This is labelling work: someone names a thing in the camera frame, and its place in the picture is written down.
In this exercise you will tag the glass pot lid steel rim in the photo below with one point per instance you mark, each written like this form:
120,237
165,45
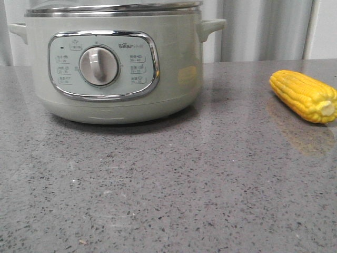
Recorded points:
144,7

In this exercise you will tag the yellow corn cob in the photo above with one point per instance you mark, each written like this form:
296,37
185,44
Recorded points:
311,99

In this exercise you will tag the pale green electric cooking pot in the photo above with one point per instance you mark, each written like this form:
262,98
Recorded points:
116,67

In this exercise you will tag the grey white curtain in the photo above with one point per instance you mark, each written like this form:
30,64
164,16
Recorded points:
256,30

